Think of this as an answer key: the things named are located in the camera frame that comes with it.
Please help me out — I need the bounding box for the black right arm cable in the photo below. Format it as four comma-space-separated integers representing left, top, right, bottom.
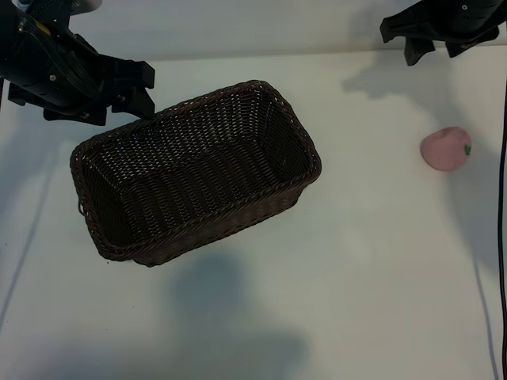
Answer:
496, 74, 507, 380

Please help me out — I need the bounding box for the pink peach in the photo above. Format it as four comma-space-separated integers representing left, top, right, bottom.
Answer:
419, 126, 473, 173

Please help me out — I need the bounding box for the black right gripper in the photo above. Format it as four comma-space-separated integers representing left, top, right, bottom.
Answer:
379, 0, 501, 67

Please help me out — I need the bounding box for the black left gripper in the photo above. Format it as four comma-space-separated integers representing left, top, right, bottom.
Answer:
0, 9, 156, 121

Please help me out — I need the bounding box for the dark brown wicker basket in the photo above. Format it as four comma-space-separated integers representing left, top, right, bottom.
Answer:
70, 79, 322, 268

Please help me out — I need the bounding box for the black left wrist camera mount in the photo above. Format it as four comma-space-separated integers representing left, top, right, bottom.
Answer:
7, 85, 109, 126

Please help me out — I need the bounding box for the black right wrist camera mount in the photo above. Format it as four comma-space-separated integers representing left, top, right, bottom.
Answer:
445, 27, 500, 59

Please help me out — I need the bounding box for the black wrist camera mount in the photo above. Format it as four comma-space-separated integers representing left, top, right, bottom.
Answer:
7, 85, 109, 126
445, 27, 500, 59

